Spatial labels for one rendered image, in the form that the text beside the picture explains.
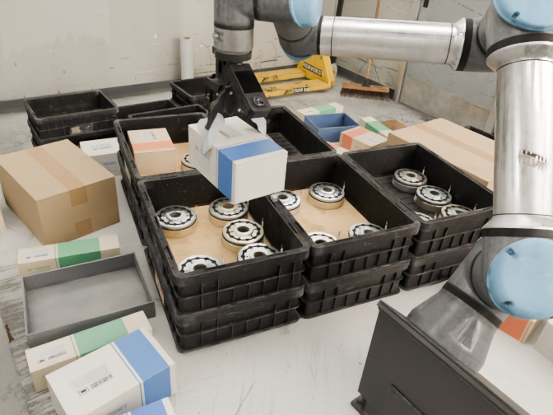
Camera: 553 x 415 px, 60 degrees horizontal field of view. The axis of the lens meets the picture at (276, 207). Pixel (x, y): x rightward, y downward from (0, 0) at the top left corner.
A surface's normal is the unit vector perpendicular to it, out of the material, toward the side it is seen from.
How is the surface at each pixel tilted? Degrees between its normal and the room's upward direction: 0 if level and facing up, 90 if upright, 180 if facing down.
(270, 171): 90
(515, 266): 61
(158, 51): 90
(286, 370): 0
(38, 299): 0
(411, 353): 90
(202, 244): 0
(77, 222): 90
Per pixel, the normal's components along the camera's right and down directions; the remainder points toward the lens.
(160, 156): 0.37, 0.53
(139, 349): 0.07, -0.84
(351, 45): -0.21, 0.64
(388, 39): -0.20, 0.26
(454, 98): -0.82, 0.25
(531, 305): -0.16, 0.03
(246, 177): 0.57, 0.48
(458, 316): -0.18, -0.50
